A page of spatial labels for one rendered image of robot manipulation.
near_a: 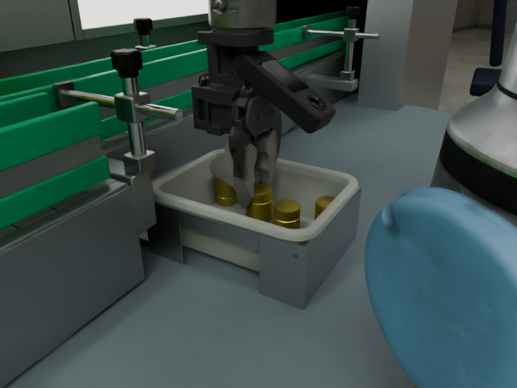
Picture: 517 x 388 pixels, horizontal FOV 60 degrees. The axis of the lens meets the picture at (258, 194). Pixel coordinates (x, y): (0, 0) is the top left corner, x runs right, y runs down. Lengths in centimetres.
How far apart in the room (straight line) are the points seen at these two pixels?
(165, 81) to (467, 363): 56
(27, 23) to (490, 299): 66
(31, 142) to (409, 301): 33
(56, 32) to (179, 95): 20
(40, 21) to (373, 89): 81
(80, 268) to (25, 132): 14
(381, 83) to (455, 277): 106
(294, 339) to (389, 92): 87
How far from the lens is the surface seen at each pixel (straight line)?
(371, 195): 75
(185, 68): 70
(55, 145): 44
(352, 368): 45
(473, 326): 20
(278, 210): 55
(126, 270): 52
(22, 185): 43
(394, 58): 121
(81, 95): 52
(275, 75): 50
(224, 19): 50
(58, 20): 76
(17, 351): 46
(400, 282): 22
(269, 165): 58
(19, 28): 72
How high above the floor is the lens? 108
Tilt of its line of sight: 27 degrees down
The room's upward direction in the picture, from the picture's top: straight up
